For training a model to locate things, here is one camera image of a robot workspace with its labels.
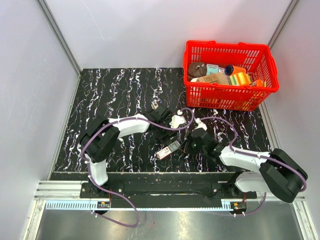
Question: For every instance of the red white staple box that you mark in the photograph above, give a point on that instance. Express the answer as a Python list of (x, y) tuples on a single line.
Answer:
[(166, 151)]

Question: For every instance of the small orange packet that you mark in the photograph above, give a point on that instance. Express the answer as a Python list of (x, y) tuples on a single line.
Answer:
[(258, 83)]

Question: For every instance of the teal white small box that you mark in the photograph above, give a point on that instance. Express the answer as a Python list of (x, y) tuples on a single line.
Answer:
[(212, 69)]

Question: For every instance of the brown cardboard package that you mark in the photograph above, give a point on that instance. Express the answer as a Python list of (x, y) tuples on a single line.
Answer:
[(215, 78)]

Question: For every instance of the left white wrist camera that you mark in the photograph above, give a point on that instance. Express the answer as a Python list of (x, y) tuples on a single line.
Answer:
[(177, 120)]

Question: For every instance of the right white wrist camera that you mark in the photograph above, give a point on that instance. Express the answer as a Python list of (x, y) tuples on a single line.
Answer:
[(200, 124)]

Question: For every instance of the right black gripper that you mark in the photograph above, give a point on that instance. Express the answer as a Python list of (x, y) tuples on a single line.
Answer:
[(191, 138)]

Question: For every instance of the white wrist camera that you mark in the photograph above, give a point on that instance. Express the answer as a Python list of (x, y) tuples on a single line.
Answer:
[(177, 120), (200, 124)]

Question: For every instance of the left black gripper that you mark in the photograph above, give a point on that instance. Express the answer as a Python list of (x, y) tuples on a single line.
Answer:
[(166, 140)]

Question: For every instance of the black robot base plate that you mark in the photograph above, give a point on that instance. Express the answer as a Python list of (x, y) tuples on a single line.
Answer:
[(164, 191)]

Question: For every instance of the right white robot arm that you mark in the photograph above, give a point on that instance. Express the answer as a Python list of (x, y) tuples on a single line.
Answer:
[(270, 172)]

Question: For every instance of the orange bottle blue cap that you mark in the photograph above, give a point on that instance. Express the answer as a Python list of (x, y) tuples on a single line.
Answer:
[(232, 69)]

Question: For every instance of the red plastic shopping basket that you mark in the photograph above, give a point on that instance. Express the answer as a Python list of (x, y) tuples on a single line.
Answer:
[(255, 58)]

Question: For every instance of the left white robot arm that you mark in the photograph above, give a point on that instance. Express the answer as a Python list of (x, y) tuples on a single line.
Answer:
[(100, 138)]

